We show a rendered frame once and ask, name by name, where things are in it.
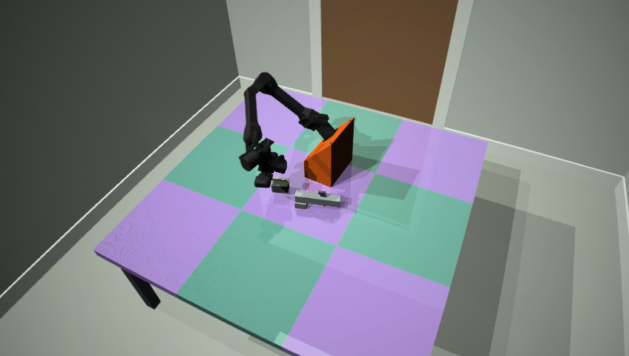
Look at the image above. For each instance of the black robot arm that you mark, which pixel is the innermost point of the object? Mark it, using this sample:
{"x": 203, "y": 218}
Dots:
{"x": 309, "y": 118}

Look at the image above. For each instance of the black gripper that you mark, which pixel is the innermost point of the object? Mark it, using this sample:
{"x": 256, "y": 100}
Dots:
{"x": 263, "y": 180}

